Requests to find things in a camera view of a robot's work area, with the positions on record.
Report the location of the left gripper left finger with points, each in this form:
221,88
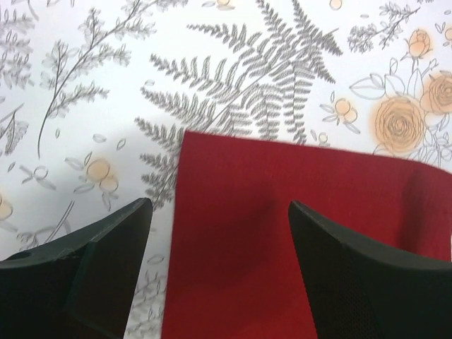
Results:
80,285

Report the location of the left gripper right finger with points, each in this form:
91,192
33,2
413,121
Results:
358,287

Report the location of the dark red t shirt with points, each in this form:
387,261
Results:
233,271

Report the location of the floral patterned table mat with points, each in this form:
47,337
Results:
96,97

